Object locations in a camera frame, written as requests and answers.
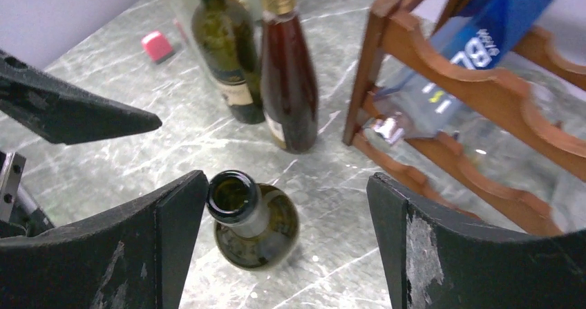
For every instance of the small pink block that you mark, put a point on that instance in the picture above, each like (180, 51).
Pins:
(157, 47)

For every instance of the clear glass bottle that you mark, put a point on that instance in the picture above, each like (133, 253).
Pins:
(183, 11)

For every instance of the brown wooden wine rack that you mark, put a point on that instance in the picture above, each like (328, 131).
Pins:
(497, 94)

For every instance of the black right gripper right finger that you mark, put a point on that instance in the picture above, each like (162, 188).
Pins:
(436, 257)

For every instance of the dark green wine bottle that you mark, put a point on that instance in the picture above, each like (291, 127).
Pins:
(224, 34)

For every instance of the dark bottle brown label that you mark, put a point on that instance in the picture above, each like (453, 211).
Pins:
(256, 225)

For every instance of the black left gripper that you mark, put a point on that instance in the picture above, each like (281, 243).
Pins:
(61, 113)

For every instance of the gold foil wine bottle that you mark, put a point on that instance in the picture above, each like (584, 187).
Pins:
(289, 86)

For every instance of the blue label clear bottle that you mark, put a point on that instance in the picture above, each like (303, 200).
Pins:
(476, 38)

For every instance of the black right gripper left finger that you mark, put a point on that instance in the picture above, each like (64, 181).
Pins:
(135, 255)

